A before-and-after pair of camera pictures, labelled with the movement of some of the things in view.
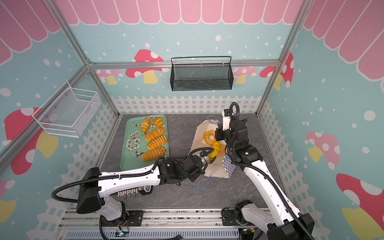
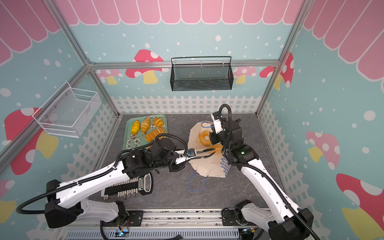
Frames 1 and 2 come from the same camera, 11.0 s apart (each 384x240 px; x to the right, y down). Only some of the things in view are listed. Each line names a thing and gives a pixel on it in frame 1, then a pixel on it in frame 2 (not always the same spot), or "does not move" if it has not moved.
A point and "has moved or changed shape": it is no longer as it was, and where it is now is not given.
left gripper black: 194,177 → 172,170
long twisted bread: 154,134 does not move
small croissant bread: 145,124 does not move
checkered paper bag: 223,166 has moved or changed shape
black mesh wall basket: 201,73 does not move
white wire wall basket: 67,114 does not move
